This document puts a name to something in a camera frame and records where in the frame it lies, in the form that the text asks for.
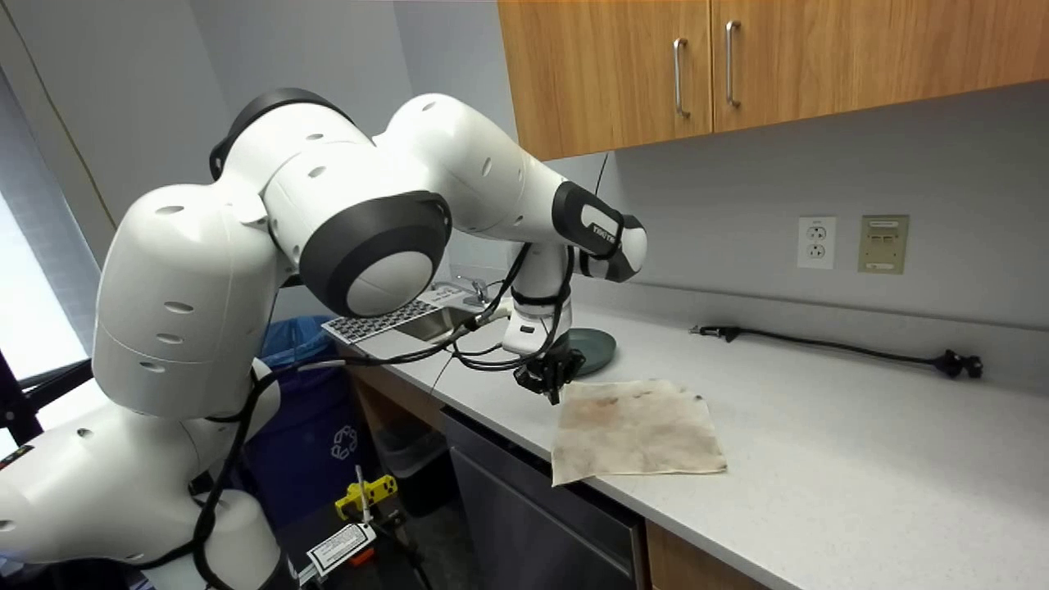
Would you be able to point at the white and red device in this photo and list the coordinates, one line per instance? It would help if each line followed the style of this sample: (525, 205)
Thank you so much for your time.
(346, 543)

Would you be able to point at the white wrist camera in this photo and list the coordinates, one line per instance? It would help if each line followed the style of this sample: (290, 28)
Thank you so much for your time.
(525, 333)

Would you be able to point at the steel sink basin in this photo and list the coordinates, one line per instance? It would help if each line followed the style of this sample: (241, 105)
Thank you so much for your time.
(436, 324)

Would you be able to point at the beige wall plate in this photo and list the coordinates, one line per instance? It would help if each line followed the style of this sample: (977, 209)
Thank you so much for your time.
(883, 245)

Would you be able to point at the dark green round plate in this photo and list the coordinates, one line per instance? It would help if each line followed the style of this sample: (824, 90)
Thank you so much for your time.
(594, 350)

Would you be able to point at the blue recycling bin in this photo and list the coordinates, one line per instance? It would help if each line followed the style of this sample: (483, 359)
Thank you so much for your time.
(312, 438)

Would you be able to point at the beige cloth towel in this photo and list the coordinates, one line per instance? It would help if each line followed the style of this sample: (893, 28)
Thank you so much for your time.
(640, 427)

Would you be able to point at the yellow clamp tool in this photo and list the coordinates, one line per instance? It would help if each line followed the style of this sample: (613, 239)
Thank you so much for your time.
(367, 497)

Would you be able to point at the wooden base cabinet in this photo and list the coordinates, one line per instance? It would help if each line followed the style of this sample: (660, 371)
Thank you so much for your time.
(379, 422)
(689, 567)

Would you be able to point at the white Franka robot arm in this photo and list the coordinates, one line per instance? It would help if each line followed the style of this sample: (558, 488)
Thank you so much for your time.
(219, 284)

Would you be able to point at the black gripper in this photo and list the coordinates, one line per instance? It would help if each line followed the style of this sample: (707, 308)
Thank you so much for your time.
(545, 369)

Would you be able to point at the black metal cart frame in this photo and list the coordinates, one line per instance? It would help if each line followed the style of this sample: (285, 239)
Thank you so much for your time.
(22, 397)

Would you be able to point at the black dishwasher front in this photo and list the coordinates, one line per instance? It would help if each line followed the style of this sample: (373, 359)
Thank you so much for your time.
(512, 524)

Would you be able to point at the white wall power outlet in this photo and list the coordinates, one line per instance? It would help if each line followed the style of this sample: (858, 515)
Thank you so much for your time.
(819, 245)

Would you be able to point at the wooden upper wall cabinet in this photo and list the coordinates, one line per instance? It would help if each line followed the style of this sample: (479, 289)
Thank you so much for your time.
(611, 75)

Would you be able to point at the chrome sink faucet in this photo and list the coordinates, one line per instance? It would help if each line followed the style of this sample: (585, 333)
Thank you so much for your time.
(476, 294)

